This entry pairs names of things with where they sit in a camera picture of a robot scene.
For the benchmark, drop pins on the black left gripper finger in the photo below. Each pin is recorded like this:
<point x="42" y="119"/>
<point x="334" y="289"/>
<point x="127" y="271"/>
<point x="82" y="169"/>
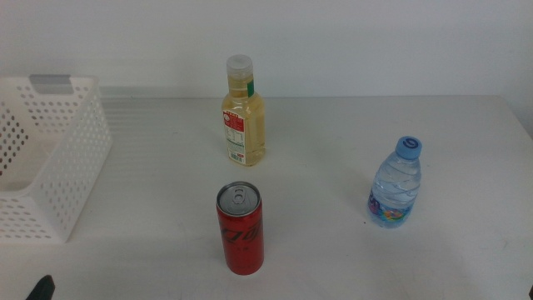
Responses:
<point x="43" y="289"/>

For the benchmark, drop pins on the red soda can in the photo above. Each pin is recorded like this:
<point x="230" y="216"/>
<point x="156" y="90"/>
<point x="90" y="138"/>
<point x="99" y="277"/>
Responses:
<point x="241" y="237"/>

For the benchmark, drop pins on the yellow tea bottle red label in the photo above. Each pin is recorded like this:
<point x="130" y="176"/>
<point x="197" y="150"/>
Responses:
<point x="245" y="125"/>

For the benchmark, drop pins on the small water bottle blue cap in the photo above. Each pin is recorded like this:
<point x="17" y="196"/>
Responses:
<point x="395" y="187"/>

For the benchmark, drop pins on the white perforated plastic basket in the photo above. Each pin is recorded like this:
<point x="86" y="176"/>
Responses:
<point x="62" y="179"/>

